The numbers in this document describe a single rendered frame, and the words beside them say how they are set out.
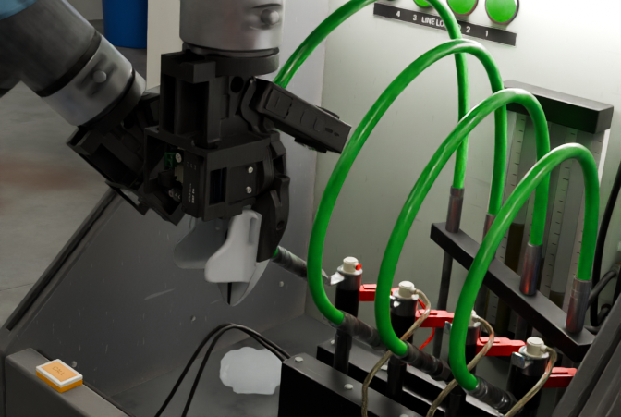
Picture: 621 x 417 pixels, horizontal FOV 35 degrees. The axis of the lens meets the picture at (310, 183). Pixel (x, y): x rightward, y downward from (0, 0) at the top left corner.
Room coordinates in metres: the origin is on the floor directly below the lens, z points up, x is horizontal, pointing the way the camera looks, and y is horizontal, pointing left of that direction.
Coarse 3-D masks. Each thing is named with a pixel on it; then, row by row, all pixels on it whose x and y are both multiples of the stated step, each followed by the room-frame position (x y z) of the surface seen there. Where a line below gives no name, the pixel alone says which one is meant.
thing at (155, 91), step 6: (150, 90) 0.87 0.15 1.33; (156, 90) 0.87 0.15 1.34; (144, 96) 0.85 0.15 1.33; (150, 96) 0.84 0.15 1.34; (156, 96) 0.84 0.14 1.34; (138, 102) 0.84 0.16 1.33; (144, 102) 0.83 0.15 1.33; (150, 102) 0.83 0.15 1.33; (156, 102) 0.84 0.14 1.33; (144, 108) 0.84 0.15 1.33; (150, 108) 0.83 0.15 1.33; (156, 108) 0.84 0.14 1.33; (150, 114) 0.83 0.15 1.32; (156, 114) 0.84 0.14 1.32; (150, 120) 0.83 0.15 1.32; (156, 120) 0.83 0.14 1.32
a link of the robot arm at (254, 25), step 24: (192, 0) 0.68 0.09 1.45; (216, 0) 0.67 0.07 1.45; (240, 0) 0.67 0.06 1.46; (264, 0) 0.68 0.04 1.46; (192, 24) 0.68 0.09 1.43; (216, 24) 0.67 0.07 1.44; (240, 24) 0.67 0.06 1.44; (264, 24) 0.69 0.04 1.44; (192, 48) 0.69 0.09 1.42; (216, 48) 0.67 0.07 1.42; (240, 48) 0.67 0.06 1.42; (264, 48) 0.68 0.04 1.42
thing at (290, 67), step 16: (352, 0) 0.99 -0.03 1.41; (368, 0) 1.00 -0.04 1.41; (432, 0) 1.09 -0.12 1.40; (336, 16) 0.97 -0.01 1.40; (448, 16) 1.11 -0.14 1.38; (320, 32) 0.95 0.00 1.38; (448, 32) 1.13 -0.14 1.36; (304, 48) 0.94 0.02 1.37; (288, 64) 0.93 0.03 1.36; (464, 64) 1.14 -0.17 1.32; (288, 80) 0.92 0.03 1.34; (464, 80) 1.15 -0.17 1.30; (464, 96) 1.15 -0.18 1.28; (464, 112) 1.16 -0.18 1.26; (464, 144) 1.16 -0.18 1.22; (464, 160) 1.16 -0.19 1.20; (464, 176) 1.17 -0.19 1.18
